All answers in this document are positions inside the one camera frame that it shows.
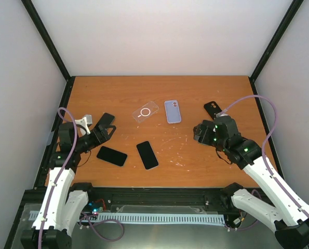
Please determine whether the right black frame post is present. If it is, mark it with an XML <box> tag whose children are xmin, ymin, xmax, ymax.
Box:
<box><xmin>249</xmin><ymin>0</ymin><xmax>305</xmax><ymax>80</ymax></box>

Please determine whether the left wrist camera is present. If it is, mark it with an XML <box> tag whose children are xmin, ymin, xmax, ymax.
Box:
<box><xmin>75</xmin><ymin>114</ymin><xmax>92</xmax><ymax>135</ymax></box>

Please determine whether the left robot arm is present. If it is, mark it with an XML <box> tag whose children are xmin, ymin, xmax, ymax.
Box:
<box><xmin>20</xmin><ymin>122</ymin><xmax>116</xmax><ymax>248</ymax></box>

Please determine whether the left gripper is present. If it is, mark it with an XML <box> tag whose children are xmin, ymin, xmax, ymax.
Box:
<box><xmin>74</xmin><ymin>124</ymin><xmax>116</xmax><ymax>153</ymax></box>

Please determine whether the small circuit board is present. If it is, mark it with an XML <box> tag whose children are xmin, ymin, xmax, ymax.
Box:
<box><xmin>88</xmin><ymin>199</ymin><xmax>106</xmax><ymax>214</ymax></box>

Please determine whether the black phone case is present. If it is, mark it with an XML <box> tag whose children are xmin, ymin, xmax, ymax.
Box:
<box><xmin>204</xmin><ymin>101</ymin><xmax>222</xmax><ymax>120</ymax></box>

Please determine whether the left black frame post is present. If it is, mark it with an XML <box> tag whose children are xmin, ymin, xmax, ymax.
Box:
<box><xmin>21</xmin><ymin>0</ymin><xmax>72</xmax><ymax>81</ymax></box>

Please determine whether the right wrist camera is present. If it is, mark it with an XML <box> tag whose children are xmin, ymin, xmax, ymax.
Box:
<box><xmin>216</xmin><ymin>111</ymin><xmax>228</xmax><ymax>118</ymax></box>

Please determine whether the clear magsafe phone case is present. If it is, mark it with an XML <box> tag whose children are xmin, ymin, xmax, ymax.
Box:
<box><xmin>132</xmin><ymin>101</ymin><xmax>159</xmax><ymax>123</ymax></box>

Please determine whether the black phone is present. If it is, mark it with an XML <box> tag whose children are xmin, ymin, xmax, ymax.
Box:
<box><xmin>97</xmin><ymin>146</ymin><xmax>127</xmax><ymax>167</ymax></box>
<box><xmin>136</xmin><ymin>141</ymin><xmax>159</xmax><ymax>170</ymax></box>
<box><xmin>92</xmin><ymin>113</ymin><xmax>116</xmax><ymax>131</ymax></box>

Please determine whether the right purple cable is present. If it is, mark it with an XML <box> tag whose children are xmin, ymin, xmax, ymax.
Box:
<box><xmin>219</xmin><ymin>95</ymin><xmax>309</xmax><ymax>249</ymax></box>

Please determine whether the lilac phone case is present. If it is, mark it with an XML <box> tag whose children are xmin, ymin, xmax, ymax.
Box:
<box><xmin>164</xmin><ymin>100</ymin><xmax>182</xmax><ymax>124</ymax></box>

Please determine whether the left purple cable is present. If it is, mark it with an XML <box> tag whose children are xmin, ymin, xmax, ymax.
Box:
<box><xmin>37</xmin><ymin>107</ymin><xmax>78</xmax><ymax>249</ymax></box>

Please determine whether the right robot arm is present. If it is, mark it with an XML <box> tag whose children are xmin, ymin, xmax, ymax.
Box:
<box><xmin>193</xmin><ymin>115</ymin><xmax>309</xmax><ymax>248</ymax></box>

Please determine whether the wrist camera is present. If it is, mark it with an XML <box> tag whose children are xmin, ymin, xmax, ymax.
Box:
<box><xmin>216</xmin><ymin>111</ymin><xmax>228</xmax><ymax>118</ymax></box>
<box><xmin>75</xmin><ymin>114</ymin><xmax>92</xmax><ymax>135</ymax></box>

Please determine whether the black aluminium front rail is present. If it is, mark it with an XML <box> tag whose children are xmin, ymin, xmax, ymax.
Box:
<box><xmin>24</xmin><ymin>186</ymin><xmax>248</xmax><ymax>211</ymax></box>

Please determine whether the light blue cable duct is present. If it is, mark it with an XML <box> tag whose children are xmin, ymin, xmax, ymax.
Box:
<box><xmin>29</xmin><ymin>210</ymin><xmax>226</xmax><ymax>226</ymax></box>

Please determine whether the black frame post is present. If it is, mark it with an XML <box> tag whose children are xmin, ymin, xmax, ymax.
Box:
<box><xmin>249</xmin><ymin>0</ymin><xmax>305</xmax><ymax>80</ymax></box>
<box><xmin>21</xmin><ymin>0</ymin><xmax>72</xmax><ymax>81</ymax></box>

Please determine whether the purple cable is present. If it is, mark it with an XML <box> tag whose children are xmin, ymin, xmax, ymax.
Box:
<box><xmin>37</xmin><ymin>107</ymin><xmax>78</xmax><ymax>249</ymax></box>
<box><xmin>219</xmin><ymin>95</ymin><xmax>309</xmax><ymax>249</ymax></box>

